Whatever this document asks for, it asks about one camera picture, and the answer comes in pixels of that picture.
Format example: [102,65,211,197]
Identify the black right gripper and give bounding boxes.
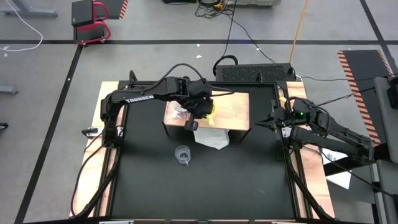
[254,98,301,141]

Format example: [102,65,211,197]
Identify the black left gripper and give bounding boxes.
[178,88,216,131]

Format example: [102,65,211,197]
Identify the yellow plastic mug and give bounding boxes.
[203,104,217,126]

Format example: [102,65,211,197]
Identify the red white patterned mug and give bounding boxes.
[172,101,191,121]

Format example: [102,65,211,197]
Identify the clear glass cup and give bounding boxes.
[174,144,192,167]

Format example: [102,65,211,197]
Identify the wooden shelf with black legs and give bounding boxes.
[162,88,253,144]

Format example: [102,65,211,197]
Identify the white knitted cloth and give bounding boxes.
[192,126,230,151]

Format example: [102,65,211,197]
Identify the black perforated computer case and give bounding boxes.
[215,63,296,83]

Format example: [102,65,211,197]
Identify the black metal beam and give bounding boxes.
[323,142,391,177]

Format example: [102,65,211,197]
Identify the black table mat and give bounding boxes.
[110,84,296,219]

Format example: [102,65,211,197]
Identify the white paper sheet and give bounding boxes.
[319,146,353,190]

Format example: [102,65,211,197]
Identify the black mat with orange stripes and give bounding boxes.
[104,0,129,20]
[337,49,395,147]

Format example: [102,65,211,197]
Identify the grey flat box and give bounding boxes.
[226,0,282,7]

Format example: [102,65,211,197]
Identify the grey furniture unit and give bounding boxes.
[371,76,398,224]

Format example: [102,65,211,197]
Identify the black box device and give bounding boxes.
[386,83,398,110]

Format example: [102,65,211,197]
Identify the red and black step stool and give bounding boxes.
[71,0,112,46]

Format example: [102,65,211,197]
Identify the grey metal table leg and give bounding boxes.
[0,0,59,18]

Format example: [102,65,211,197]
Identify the grey metal foot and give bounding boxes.
[0,85,19,95]

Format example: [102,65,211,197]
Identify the looped thick black cable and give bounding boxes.
[213,55,239,77]

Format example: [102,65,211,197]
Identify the thin black floor cable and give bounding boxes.
[222,0,238,58]
[230,15,277,65]

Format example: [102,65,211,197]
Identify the black cable conduit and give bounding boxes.
[74,148,122,218]
[285,161,335,220]

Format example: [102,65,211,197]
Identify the tangled black cable bundle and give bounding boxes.
[195,0,234,19]

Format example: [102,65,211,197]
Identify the yellow cable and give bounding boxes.
[289,0,310,64]

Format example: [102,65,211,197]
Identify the white floor cable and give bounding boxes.
[0,0,44,52]

